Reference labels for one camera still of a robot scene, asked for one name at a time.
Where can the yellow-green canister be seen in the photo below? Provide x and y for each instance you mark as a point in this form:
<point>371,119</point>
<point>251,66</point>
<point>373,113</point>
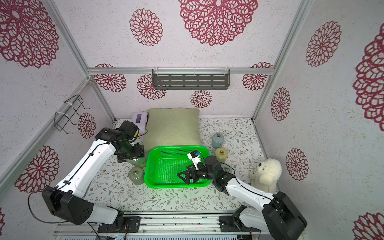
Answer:
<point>139,162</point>

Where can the green linen cushion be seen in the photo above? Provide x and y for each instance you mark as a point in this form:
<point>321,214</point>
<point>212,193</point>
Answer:
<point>172,127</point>

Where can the green plastic basket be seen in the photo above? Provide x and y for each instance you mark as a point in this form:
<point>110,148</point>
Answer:
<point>164,163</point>

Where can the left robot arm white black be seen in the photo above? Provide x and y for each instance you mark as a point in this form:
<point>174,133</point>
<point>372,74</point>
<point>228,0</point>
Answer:
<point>66,200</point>

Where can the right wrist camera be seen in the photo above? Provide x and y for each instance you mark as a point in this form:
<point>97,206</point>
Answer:
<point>195,156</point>

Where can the grey wall shelf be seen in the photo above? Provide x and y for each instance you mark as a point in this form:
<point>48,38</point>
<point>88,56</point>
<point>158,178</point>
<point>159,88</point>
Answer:
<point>191,79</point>

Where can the black wire wall rack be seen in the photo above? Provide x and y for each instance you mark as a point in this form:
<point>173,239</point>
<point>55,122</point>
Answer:
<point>65,117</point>

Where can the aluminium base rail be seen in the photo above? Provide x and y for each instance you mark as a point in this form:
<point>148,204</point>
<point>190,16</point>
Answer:
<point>168,224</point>

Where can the grey-green canister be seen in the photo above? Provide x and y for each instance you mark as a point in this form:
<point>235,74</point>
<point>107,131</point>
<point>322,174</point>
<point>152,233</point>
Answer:
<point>137,176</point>

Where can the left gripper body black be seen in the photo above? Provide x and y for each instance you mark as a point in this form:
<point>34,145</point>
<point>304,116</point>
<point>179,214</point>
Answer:
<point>131,152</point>

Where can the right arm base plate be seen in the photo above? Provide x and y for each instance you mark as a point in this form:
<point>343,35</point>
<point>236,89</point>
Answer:
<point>231,224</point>

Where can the blue-grey canister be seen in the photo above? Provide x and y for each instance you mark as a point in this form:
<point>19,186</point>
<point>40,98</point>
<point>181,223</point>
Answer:
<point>217,140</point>

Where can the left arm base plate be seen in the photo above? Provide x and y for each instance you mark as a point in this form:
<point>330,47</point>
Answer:
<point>126,224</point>

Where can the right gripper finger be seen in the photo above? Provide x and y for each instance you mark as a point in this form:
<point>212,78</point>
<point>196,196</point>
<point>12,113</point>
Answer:
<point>187,177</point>
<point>192,168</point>

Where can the white plush dog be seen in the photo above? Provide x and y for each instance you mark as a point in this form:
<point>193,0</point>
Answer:
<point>265,176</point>

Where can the blue canister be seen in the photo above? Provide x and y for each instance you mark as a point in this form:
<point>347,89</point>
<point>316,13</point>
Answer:
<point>228,169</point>

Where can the lilac toaster toy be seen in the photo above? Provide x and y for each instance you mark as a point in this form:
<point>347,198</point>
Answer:
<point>140,119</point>

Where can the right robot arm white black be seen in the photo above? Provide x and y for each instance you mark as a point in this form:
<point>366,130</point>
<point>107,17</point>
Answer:
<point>274,213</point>

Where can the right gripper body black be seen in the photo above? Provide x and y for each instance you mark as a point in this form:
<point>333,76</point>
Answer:
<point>195,173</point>

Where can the yellow canister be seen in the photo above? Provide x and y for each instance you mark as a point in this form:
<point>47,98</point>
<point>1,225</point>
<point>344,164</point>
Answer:
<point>221,154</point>

